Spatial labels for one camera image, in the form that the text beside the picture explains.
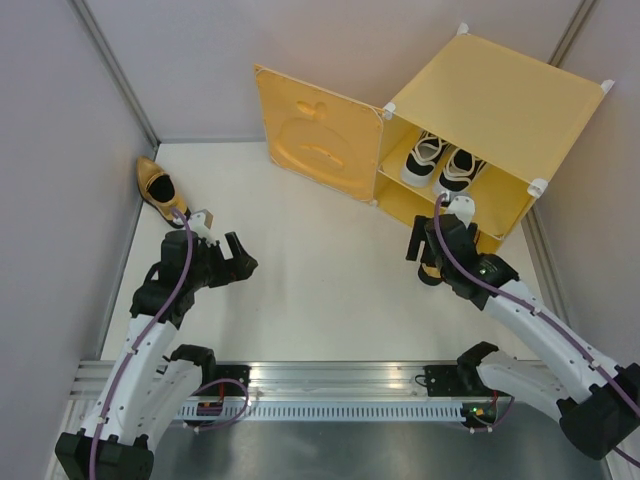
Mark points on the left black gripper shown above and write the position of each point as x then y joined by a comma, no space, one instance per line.
244,264

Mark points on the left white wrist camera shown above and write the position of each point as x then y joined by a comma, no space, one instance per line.
199,222

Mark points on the white black sneaker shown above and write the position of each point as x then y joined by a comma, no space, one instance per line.
423,159
460,169

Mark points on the aluminium corner post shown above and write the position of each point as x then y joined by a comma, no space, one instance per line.
571,33
101,45

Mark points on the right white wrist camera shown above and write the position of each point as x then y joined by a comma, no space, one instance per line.
460,205

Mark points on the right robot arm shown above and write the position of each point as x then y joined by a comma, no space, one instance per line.
593,398

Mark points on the yellow cabinet door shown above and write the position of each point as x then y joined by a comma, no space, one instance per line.
322,135

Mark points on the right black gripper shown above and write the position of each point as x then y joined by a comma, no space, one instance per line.
418,234

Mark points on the white slotted cable duct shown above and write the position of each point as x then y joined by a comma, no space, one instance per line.
355,411

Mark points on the gold loafer shoe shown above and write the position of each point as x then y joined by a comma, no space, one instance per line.
429,274
157,189

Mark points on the yellow plastic shoe cabinet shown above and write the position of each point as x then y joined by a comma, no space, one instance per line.
518,115

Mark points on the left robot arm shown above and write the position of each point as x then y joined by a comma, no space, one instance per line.
148,384

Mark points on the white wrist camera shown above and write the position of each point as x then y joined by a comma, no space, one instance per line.
460,205
199,222

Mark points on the right aluminium corner post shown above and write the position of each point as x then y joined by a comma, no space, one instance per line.
571,33

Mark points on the left aluminium corner post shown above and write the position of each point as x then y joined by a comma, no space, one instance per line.
101,45

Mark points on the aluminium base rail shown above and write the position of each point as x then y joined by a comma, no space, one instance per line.
340,379

